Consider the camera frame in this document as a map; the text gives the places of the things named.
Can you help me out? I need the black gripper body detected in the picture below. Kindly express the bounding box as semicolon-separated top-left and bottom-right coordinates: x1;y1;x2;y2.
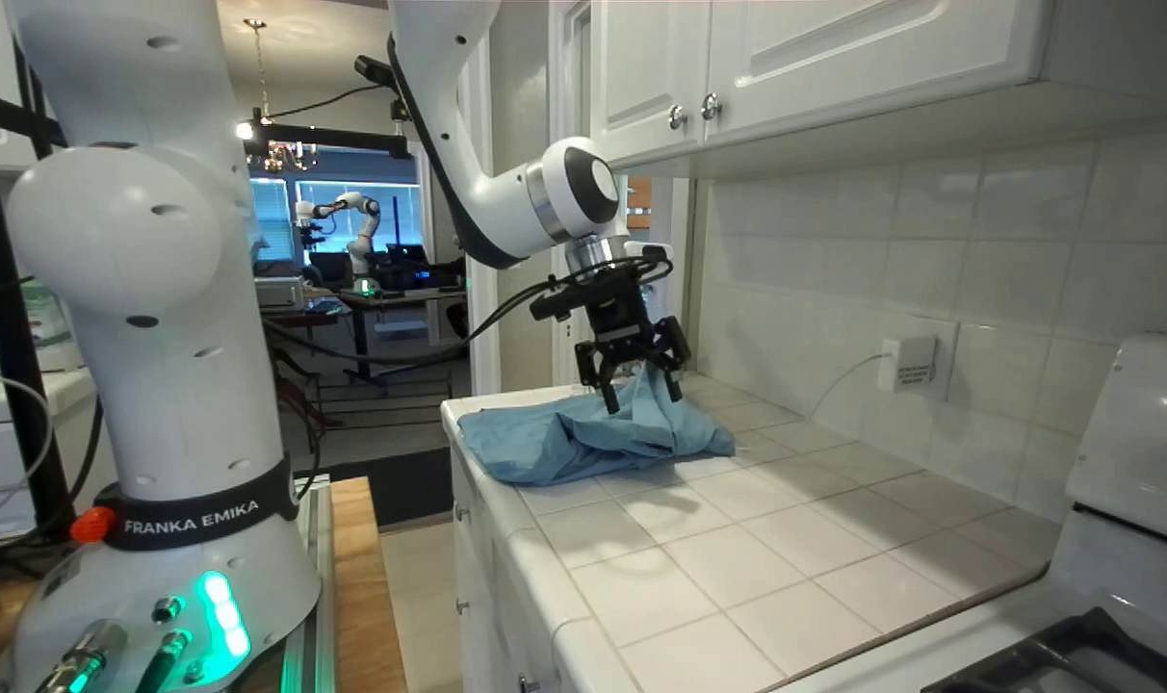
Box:
563;254;674;349

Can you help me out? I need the blue pillowcase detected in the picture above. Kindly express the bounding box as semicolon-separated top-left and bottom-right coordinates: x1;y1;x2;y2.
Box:
460;361;739;494

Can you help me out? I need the dark background desk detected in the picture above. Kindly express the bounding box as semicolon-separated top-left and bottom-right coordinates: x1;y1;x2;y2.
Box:
256;281;475;388

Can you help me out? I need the dark box under cart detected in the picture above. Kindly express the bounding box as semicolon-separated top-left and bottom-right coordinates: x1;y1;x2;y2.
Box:
347;448;460;532

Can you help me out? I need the bright blue screen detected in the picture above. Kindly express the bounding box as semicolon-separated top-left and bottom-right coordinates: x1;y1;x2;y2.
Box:
247;144;428;281

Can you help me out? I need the white base cabinet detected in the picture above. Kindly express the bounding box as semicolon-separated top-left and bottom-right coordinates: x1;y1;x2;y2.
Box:
441;402;645;693

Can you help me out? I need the wooden cart board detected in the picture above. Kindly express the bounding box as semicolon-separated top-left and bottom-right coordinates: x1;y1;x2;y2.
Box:
326;473;414;693

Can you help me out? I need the ceiling chandelier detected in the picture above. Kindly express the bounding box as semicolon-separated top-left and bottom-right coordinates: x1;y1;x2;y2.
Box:
233;14;324;176

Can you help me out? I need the white kitchen stove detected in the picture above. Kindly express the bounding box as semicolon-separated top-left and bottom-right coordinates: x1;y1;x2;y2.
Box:
920;331;1167;693

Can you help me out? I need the orange round knob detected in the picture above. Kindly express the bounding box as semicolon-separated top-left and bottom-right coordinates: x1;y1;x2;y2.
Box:
71;506;121;547

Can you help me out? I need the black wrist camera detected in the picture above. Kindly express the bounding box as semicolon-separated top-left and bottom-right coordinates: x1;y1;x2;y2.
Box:
528;281;597;325

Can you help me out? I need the thin white charger cable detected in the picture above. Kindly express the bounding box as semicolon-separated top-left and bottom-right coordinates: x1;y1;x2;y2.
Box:
807;349;898;425

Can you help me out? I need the white wall outlet with charger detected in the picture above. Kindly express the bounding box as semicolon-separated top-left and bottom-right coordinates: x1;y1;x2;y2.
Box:
875;325;959;398

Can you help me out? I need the black camera bar on boom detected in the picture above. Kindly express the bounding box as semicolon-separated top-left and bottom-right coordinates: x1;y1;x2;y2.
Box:
350;53;400;94

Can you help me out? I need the white wall cabinet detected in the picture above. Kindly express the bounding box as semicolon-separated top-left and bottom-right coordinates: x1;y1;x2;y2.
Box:
586;0;1167;185

